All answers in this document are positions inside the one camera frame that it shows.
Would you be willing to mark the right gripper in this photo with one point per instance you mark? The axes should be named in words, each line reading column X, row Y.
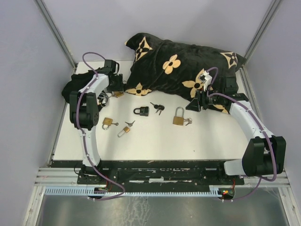
column 194, row 104

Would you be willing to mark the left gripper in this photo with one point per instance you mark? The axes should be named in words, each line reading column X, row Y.
column 119, row 87

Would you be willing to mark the silver keys of large padlock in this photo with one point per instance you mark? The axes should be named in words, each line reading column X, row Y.
column 187, row 121

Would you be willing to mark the large brass padlock long shackle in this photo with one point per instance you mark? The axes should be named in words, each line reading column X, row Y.
column 179, row 116

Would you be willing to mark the black-headed keys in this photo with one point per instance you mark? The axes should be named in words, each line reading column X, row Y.
column 158, row 108

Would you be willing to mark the medium brass padlock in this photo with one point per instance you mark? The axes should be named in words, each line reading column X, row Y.
column 107, row 122

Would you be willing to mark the black padlock shackle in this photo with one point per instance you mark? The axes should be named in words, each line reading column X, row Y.
column 142, row 111

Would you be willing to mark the small brass padlock long shackle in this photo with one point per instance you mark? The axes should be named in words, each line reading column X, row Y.
column 124, row 131

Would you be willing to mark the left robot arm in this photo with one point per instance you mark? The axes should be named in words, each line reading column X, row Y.
column 84, row 111

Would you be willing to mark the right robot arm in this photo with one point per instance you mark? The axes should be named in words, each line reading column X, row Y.
column 265, row 153

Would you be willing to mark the brass padlock near pillow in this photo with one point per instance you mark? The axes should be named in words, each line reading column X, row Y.
column 117, row 94

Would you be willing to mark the black printed garment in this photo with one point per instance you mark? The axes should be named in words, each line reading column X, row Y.
column 80, row 82

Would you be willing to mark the black floral pillow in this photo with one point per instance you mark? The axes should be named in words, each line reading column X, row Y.
column 174, row 68

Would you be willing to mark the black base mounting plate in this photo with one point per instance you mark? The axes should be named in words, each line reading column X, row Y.
column 168, row 176

